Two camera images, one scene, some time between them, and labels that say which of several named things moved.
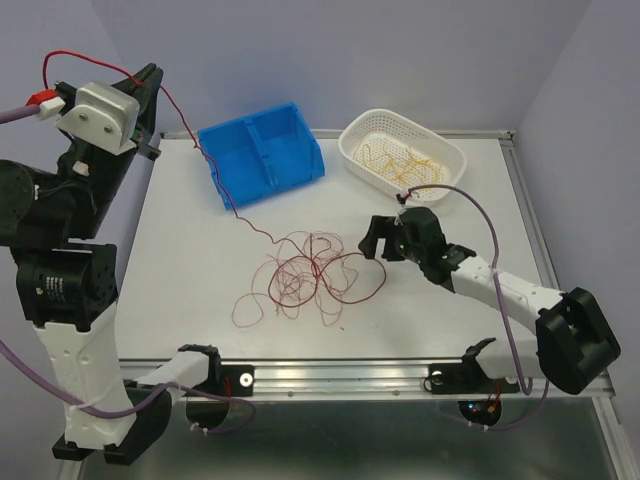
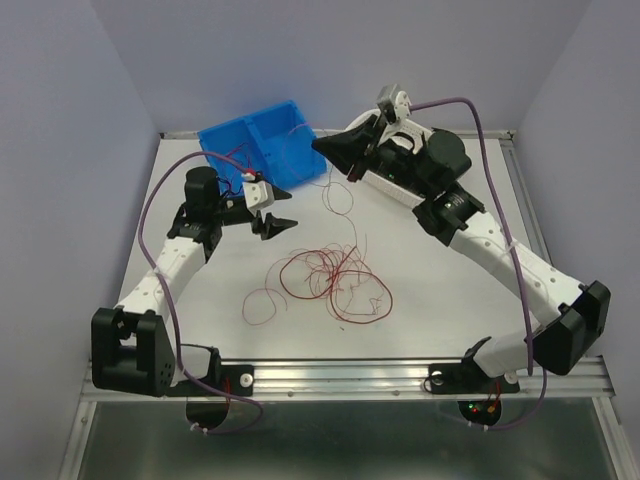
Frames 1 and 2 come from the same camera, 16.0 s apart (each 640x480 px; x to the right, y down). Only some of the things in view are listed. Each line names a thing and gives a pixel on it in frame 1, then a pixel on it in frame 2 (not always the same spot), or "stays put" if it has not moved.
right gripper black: (381, 227) -> (350, 147)
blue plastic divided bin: (262, 152) stays put
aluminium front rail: (293, 379) stays put
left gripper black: (146, 85) -> (271, 226)
